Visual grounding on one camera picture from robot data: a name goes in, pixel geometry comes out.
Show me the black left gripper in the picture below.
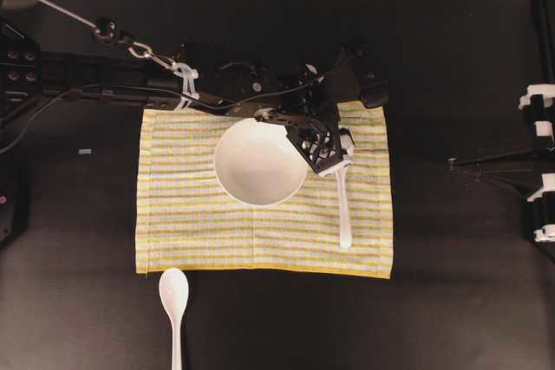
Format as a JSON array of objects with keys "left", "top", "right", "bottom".
[{"left": 216, "top": 60, "right": 354, "bottom": 177}]

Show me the white chinese spoon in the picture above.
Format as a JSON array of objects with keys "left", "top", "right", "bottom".
[
  {"left": 336, "top": 127, "right": 355, "bottom": 250},
  {"left": 159, "top": 268, "right": 189, "bottom": 370}
]

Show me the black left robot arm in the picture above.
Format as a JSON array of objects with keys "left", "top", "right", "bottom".
[{"left": 1, "top": 19, "right": 355, "bottom": 175}]

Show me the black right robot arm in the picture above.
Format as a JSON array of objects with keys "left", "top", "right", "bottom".
[{"left": 448, "top": 0, "right": 554, "bottom": 245}]

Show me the yellow striped cloth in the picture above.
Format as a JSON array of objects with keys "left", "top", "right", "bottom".
[{"left": 135, "top": 102, "right": 394, "bottom": 278}]

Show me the white chinese spoon below cloth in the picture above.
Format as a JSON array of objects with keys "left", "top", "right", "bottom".
[{"left": 159, "top": 268, "right": 189, "bottom": 370}]

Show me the white ceramic bowl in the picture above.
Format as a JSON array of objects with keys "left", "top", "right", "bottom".
[{"left": 213, "top": 119, "right": 308, "bottom": 207}]

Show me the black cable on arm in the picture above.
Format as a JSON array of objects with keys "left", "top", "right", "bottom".
[{"left": 0, "top": 53, "right": 348, "bottom": 154}]

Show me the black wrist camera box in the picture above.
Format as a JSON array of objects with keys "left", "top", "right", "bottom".
[{"left": 330, "top": 42, "right": 389, "bottom": 109}]

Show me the grey tether cord with carabiner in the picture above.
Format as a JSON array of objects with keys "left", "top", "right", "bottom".
[{"left": 0, "top": 0, "right": 179, "bottom": 70}]

